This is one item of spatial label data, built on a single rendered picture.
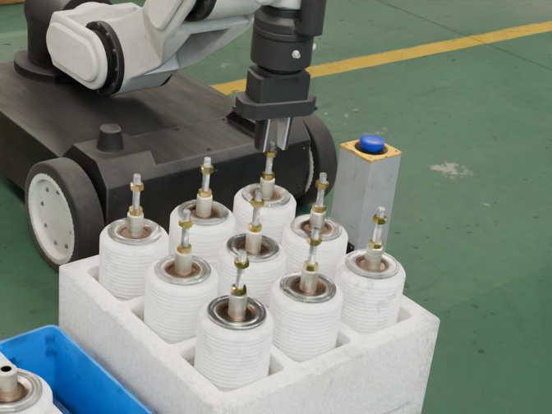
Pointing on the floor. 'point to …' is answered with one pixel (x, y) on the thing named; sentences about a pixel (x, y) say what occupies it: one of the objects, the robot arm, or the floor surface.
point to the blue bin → (70, 373)
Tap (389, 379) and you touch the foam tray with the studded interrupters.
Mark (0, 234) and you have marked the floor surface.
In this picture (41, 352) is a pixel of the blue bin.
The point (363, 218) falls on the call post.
